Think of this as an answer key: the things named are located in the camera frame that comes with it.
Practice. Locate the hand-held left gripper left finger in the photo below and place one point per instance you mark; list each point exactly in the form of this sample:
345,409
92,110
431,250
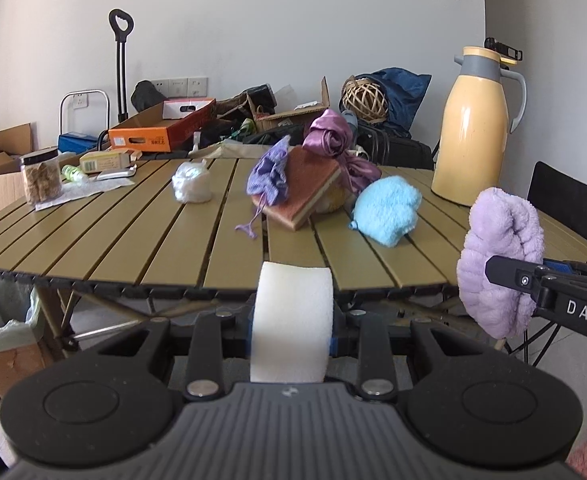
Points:
208,350

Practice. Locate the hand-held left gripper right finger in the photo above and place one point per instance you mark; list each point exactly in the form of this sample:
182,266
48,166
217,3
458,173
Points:
373,350

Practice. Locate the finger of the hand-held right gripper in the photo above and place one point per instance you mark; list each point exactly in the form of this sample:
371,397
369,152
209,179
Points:
516,274
563,266

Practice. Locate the purple fluffy cloth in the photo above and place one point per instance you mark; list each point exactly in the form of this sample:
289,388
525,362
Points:
498,230

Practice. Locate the white foam sponge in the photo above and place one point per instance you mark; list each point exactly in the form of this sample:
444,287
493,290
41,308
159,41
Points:
293,320

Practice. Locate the brown scouring sponge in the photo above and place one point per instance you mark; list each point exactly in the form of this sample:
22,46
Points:
308,180

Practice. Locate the cardboard bin green liner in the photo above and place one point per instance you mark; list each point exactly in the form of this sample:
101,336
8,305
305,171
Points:
8,365

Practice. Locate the black folding chair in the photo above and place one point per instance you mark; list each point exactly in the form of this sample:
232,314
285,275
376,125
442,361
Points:
568,200

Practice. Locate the blue fluffy cloth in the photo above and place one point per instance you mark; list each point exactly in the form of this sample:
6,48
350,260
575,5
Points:
386,210

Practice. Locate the yellow thermos jug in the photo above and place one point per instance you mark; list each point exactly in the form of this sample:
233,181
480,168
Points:
468,135

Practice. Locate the yellow plush toy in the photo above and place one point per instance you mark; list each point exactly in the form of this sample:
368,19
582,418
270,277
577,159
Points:
333,199

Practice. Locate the white plastic bag wad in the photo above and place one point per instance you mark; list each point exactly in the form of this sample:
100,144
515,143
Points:
191,182

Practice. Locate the black luggage bag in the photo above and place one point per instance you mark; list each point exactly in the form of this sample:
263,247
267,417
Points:
398,150

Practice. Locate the silver foil pouch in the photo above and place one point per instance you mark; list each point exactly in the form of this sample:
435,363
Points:
118,173

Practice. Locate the printed paper sheet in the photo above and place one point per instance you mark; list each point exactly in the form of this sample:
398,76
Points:
88,189

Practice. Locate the beige cloth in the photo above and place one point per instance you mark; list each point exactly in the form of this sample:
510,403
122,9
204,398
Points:
233,150

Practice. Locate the dark blue bag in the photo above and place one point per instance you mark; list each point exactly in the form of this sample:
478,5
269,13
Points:
403,95

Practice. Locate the pale yellow carton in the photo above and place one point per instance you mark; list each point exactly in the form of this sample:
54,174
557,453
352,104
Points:
103,161

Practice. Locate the small green bottle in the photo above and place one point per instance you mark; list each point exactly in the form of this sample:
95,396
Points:
73,174

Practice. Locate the orange cardboard tray box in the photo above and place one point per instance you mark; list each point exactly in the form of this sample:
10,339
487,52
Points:
138,139

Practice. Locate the woven rattan ball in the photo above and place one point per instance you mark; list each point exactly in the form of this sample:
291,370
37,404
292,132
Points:
366,100

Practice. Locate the clear snack jar black lid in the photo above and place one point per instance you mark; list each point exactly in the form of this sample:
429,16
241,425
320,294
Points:
40,180

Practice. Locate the blue box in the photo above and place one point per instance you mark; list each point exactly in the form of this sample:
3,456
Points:
75,141

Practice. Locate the dark brown bag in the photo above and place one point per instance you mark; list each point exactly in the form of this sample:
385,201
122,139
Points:
258,97

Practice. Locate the small black bag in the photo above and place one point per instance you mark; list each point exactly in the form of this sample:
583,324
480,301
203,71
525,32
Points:
146,95

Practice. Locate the white wall socket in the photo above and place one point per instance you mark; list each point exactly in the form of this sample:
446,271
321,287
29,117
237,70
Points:
177,87
198,86
162,85
80,101

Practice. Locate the silver tube frame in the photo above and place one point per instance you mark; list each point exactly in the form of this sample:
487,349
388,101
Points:
83,91

